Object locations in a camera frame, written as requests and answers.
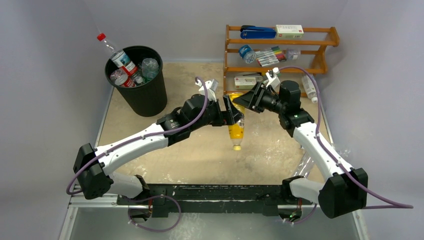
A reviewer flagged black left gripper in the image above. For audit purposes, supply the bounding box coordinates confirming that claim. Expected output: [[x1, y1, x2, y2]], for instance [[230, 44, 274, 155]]
[[190, 95, 244, 132]]

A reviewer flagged yellow lemon drink bottle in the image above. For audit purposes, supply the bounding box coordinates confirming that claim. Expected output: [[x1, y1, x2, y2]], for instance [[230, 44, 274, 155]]
[[228, 92, 245, 151]]

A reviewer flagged dark green label bottle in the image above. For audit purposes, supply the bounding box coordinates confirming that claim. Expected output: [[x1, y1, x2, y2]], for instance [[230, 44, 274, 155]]
[[141, 58, 160, 82]]

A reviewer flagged red cap bottle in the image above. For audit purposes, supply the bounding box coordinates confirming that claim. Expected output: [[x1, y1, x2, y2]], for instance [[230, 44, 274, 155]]
[[96, 33, 138, 76]]

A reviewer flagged blue label plastic bottle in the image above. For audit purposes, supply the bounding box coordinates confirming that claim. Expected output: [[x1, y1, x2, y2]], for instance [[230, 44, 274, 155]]
[[109, 68, 136, 88]]

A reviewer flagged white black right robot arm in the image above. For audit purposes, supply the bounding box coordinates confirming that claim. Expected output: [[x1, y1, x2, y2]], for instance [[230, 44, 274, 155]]
[[233, 80, 368, 219]]

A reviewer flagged clear bottle under right arm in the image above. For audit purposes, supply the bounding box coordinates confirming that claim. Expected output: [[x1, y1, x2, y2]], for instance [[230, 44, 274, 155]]
[[292, 153, 315, 178]]

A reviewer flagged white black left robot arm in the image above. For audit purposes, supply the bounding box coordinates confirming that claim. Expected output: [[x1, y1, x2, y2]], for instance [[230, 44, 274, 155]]
[[73, 94, 244, 205]]

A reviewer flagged black plastic waste bin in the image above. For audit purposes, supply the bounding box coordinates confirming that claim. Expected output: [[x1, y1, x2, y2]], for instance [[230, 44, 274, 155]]
[[104, 45, 168, 117]]

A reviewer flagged white green stapler box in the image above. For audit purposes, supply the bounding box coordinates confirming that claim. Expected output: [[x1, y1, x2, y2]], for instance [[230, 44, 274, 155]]
[[234, 75, 263, 90]]

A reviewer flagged pack of coloured markers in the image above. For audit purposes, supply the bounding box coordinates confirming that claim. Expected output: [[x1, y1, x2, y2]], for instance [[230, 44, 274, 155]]
[[255, 46, 287, 67]]

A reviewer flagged white label bottle by shelf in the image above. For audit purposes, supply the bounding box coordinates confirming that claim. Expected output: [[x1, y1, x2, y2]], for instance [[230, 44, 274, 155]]
[[301, 75, 318, 103]]

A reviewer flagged small clear jar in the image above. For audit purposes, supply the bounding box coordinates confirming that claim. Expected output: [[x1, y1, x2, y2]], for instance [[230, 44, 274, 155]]
[[285, 48, 301, 61]]

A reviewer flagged blue stapler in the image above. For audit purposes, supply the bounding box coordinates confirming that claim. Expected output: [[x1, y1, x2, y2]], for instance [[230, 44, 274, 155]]
[[240, 25, 276, 39]]

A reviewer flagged orange wooden shelf rack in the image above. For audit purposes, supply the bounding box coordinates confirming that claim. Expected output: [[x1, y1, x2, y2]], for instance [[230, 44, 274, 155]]
[[223, 24, 341, 98]]

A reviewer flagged white green box top shelf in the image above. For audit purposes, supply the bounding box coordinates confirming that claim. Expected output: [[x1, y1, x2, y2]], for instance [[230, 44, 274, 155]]
[[275, 24, 304, 40]]

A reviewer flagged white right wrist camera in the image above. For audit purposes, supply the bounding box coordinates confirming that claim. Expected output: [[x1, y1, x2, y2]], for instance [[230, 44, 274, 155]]
[[264, 67, 281, 91]]

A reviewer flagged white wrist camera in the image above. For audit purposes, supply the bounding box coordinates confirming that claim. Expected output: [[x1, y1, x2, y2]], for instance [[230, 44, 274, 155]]
[[264, 67, 281, 91], [195, 78, 219, 102]]

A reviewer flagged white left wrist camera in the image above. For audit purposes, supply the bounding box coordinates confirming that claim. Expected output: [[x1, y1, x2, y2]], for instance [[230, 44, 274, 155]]
[[195, 78, 219, 102]]

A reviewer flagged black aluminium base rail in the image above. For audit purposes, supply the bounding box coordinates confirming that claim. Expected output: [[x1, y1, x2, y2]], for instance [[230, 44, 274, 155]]
[[67, 182, 332, 223]]

